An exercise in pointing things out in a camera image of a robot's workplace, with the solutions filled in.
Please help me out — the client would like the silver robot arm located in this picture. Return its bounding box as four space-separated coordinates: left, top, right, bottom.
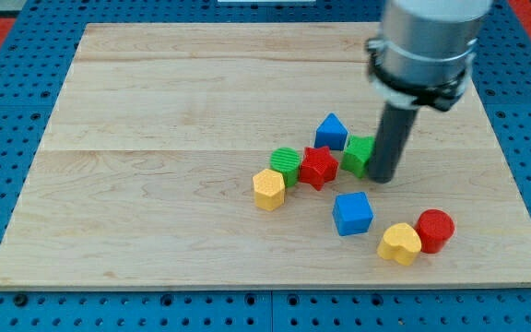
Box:
364 0 492 112

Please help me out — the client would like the blue triangle block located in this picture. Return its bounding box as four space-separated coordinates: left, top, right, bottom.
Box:
313 113 348 150

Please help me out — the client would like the green cylinder block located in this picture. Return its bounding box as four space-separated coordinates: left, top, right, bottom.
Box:
269 148 301 187

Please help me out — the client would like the yellow hexagon block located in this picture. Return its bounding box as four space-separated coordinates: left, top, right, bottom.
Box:
253 169 286 211

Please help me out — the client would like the red star block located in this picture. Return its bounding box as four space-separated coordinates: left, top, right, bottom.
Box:
299 146 338 191

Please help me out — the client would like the green star block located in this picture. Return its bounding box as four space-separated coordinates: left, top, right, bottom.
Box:
340 135 374 179

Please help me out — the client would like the blue cube block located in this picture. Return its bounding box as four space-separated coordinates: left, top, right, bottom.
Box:
332 192 374 236

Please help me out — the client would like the light wooden board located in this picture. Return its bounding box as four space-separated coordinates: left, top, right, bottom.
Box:
0 23 531 291

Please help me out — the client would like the dark grey pointer rod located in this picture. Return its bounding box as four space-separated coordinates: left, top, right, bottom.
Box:
368 102 419 184

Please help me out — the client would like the yellow heart block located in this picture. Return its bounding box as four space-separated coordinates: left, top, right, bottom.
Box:
377 223 422 266

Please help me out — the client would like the red cylinder block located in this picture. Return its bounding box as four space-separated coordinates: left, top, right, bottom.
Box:
414 209 455 254

